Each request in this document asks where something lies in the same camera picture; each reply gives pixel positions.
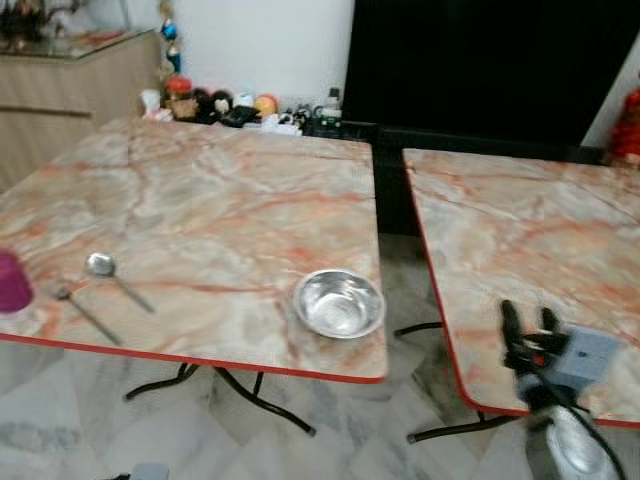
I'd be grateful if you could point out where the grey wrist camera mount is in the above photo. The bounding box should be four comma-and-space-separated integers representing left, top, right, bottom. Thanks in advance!
540, 324, 622, 399
128, 462, 172, 480

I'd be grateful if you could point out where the small white cup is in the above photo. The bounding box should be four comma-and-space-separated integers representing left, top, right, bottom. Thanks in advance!
140, 89, 162, 117

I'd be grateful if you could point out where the steel spoon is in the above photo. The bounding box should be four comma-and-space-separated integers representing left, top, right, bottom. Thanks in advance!
85, 252, 157, 315

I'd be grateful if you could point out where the wooden cabinet with glass top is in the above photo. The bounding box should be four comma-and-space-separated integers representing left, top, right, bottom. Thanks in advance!
0, 28, 167, 193

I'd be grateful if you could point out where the pink cup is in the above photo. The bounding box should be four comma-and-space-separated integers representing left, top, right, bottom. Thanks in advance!
0, 250, 35, 317

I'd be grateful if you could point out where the dark table decoration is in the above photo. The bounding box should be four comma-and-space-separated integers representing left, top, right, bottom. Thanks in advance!
0, 0, 83, 53

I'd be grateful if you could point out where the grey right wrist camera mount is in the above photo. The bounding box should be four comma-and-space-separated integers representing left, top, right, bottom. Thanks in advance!
540, 324, 622, 399

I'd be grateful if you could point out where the red and orange toy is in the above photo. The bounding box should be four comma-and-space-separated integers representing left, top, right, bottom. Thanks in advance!
165, 75, 197, 122

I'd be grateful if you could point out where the marble-pattern folding table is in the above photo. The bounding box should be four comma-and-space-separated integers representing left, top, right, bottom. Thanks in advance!
0, 115, 389, 437
393, 148, 640, 444

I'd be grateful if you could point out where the steel bowl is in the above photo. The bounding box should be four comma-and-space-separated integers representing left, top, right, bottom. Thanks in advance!
293, 268, 387, 340

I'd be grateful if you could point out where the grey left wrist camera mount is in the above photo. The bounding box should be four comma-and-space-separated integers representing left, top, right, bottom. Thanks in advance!
128, 462, 172, 480

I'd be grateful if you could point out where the red figurine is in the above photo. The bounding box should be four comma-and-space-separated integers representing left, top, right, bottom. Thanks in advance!
606, 88, 640, 167

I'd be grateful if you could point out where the hanging bauble string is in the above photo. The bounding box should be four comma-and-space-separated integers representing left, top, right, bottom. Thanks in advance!
157, 0, 184, 75

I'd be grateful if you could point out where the black plush toy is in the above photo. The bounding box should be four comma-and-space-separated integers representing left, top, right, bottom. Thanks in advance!
194, 89, 237, 126

